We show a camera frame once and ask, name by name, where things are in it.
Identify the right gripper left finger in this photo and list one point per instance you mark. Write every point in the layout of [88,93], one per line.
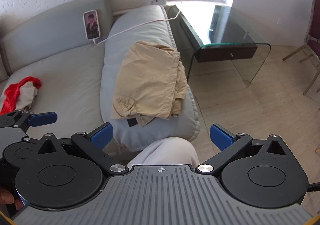
[101,136]

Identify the white smartphone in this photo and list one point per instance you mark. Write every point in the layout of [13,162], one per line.
[91,23]

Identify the person's left hand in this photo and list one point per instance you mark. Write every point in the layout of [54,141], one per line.
[7,198]

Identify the beige cargo pants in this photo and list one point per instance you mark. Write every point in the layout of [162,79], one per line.
[151,83]

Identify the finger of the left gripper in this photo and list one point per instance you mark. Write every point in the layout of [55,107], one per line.
[41,119]

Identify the red and grey garment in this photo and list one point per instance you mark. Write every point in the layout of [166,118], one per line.
[21,95]

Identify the maroon chair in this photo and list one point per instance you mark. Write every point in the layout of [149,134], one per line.
[310,48]

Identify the glass side table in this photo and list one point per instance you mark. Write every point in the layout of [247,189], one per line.
[214,33]

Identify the grey sofa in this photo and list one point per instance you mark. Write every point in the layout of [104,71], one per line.
[53,47]

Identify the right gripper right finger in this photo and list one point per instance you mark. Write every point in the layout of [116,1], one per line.
[221,137]

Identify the person's light trouser leg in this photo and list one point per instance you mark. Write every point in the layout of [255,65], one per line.
[168,151]

